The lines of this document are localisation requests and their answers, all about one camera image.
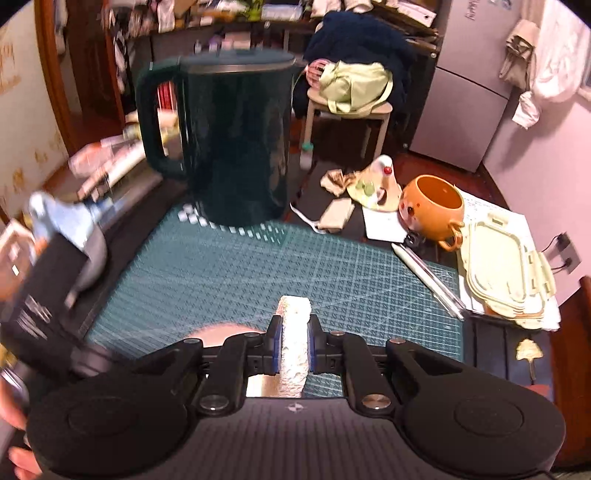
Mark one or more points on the pile of books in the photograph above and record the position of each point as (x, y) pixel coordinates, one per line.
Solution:
(111, 161)

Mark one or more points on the navy blue sweater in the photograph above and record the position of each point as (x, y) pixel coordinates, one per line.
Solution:
(360, 39)

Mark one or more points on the beige hanging cloth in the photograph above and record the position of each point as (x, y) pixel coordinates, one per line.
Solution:
(519, 50)

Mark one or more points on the stack of white papers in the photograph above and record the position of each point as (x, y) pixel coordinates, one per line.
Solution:
(480, 203)

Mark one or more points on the small green-capped bottle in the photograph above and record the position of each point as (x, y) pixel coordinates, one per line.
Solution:
(306, 157)

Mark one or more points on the light green container lid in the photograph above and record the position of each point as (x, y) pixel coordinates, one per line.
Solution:
(531, 321)
(496, 263)

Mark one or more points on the brown wooden door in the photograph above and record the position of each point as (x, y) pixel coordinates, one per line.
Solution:
(87, 60)

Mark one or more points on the brown wooden cabinet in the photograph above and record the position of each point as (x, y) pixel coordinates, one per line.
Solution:
(577, 369)

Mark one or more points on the wooden stool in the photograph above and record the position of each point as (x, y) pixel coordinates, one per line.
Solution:
(318, 99)

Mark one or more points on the small black clip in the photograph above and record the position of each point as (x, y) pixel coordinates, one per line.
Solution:
(414, 239)

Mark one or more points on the clear silver pen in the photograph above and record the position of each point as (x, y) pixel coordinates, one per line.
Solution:
(450, 300)

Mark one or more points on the cone mountain figurine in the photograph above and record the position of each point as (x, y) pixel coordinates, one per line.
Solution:
(376, 184)

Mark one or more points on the green cutting mat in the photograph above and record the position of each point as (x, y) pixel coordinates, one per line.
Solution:
(207, 267)

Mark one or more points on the white pen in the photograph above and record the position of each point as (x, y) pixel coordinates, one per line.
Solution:
(415, 267)

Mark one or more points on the light green bag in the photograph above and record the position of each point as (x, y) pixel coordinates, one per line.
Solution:
(353, 85)

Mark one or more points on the dark green kettle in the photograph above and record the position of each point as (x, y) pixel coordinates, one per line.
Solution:
(240, 138)

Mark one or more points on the white card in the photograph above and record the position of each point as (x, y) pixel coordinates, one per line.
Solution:
(383, 226)

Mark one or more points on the yellow ginkgo leaf coaster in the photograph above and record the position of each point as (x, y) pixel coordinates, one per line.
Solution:
(528, 350)

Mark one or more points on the person's left hand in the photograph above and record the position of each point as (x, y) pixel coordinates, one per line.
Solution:
(11, 406)

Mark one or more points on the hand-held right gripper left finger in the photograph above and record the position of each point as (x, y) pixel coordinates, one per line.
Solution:
(275, 344)

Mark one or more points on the white bowl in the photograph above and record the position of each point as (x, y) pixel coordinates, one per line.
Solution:
(217, 334)

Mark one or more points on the orange bear mug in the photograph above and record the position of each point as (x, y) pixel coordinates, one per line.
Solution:
(425, 212)

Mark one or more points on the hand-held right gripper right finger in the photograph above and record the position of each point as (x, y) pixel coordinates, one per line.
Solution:
(314, 344)

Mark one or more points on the pale yellow sponge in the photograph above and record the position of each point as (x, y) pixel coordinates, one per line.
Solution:
(294, 323)

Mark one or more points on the grey refrigerator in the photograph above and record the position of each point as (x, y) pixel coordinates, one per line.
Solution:
(466, 92)

